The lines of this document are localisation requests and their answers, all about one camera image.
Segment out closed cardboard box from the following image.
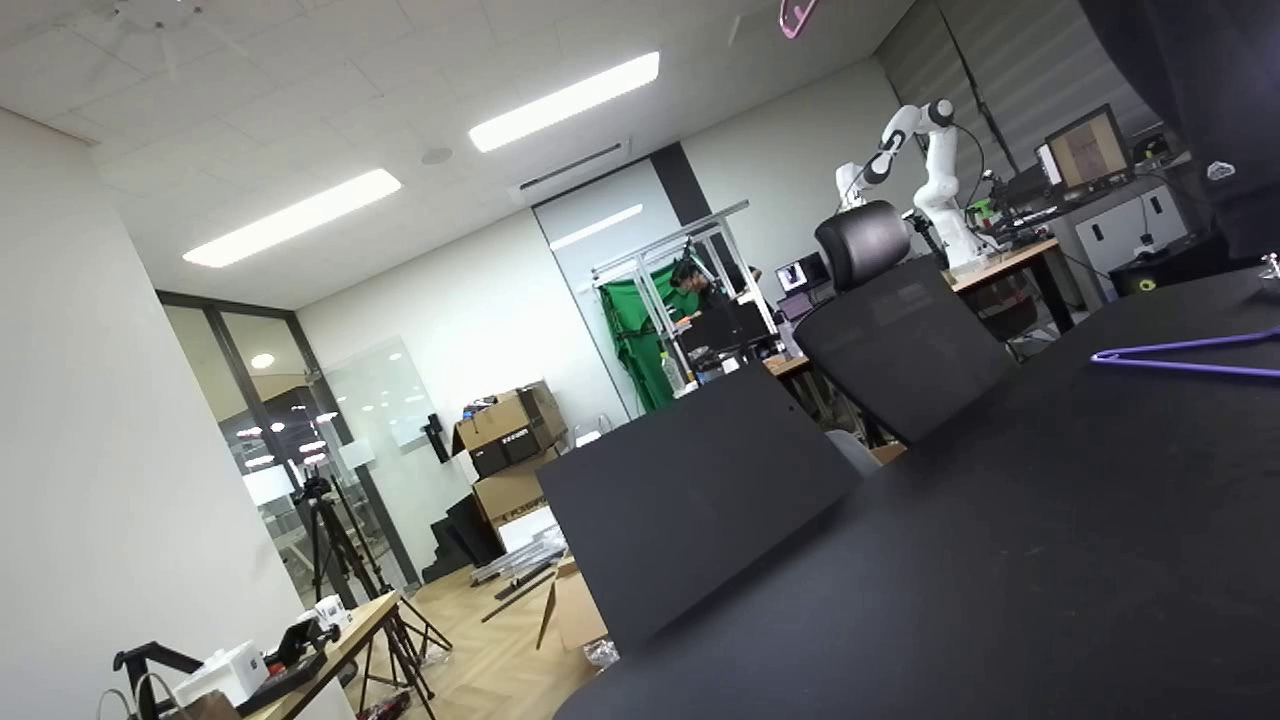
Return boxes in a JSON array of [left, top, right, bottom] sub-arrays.
[[473, 455, 556, 529]]

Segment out black camera tripod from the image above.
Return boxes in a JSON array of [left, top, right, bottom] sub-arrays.
[[288, 466, 457, 672]]

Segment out person with dark hair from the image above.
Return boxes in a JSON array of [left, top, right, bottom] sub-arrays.
[[667, 254, 721, 328]]

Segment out ceiling air vent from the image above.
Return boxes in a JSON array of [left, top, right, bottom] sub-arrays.
[[516, 136, 632, 197]]

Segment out grey window blinds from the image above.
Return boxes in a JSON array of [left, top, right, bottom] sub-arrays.
[[872, 0, 1115, 177]]

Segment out small wooden table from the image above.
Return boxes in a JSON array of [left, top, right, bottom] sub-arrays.
[[254, 592, 405, 720]]

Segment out green cloth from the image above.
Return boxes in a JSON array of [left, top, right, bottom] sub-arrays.
[[596, 254, 731, 415]]

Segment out silver clothes rack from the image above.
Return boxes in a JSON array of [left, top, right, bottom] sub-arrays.
[[586, 197, 754, 405]]

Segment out black mesh office chair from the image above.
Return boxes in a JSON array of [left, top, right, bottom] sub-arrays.
[[798, 197, 1016, 450]]

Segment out white cabinet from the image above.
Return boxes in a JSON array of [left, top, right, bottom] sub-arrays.
[[1069, 177, 1192, 277]]

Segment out white box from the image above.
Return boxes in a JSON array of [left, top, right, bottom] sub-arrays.
[[174, 641, 274, 713]]

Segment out wall whiteboard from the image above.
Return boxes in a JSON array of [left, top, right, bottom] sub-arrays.
[[326, 335, 435, 455]]

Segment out small computer monitor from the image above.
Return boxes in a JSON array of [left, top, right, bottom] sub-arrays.
[[776, 246, 833, 296]]

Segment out black rounded board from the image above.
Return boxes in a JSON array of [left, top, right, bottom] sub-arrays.
[[536, 362, 862, 654]]

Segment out glass partition door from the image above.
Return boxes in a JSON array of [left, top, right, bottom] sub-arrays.
[[155, 290, 394, 602]]

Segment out long ceiling light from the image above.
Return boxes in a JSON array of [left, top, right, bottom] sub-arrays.
[[465, 49, 666, 157], [179, 164, 405, 273]]

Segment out wooden stick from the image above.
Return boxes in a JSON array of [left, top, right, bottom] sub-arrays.
[[532, 577, 566, 653]]

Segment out large tilted monitor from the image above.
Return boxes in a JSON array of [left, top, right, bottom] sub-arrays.
[[1035, 105, 1137, 191]]

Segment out lavender hanger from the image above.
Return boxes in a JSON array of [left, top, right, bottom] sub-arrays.
[[1089, 324, 1280, 383]]

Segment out open cardboard box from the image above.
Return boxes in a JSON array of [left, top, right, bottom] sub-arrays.
[[452, 375, 573, 462]]

